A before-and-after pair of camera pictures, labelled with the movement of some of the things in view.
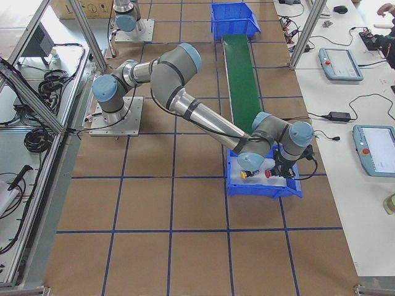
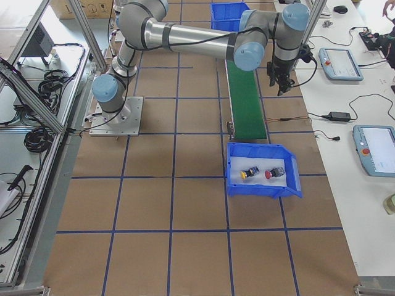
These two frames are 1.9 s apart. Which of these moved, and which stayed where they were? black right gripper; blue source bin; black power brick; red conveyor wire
Moved: black right gripper
Stayed: red conveyor wire; blue source bin; black power brick
